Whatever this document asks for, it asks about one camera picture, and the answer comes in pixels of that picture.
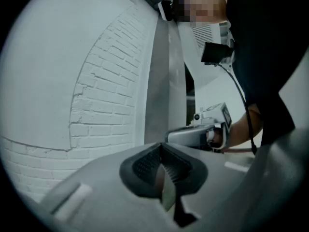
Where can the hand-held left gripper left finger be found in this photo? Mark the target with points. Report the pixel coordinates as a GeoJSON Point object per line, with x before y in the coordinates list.
{"type": "Point", "coordinates": [108, 190]}

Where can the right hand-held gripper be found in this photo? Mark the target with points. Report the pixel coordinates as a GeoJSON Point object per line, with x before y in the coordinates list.
{"type": "Point", "coordinates": [220, 116]}

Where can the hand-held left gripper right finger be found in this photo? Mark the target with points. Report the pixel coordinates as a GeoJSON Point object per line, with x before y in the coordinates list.
{"type": "Point", "coordinates": [241, 190]}

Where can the person's right forearm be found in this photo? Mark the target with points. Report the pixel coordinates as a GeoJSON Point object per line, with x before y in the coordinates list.
{"type": "Point", "coordinates": [241, 129]}

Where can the person's right hand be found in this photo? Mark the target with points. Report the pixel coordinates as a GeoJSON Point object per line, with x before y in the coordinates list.
{"type": "Point", "coordinates": [217, 138]}

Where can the white vented appliance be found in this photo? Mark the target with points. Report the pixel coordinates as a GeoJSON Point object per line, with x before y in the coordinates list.
{"type": "Point", "coordinates": [205, 57]}

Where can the black screen device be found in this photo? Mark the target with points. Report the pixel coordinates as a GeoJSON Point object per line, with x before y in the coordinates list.
{"type": "Point", "coordinates": [216, 52]}

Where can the person's black clothing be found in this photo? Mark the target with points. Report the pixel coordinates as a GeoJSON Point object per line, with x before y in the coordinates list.
{"type": "Point", "coordinates": [260, 45]}

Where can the person's head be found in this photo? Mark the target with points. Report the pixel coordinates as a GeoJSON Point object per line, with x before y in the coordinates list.
{"type": "Point", "coordinates": [200, 4]}

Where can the head-worn camera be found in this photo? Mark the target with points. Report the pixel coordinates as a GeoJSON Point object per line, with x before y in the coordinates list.
{"type": "Point", "coordinates": [166, 10]}

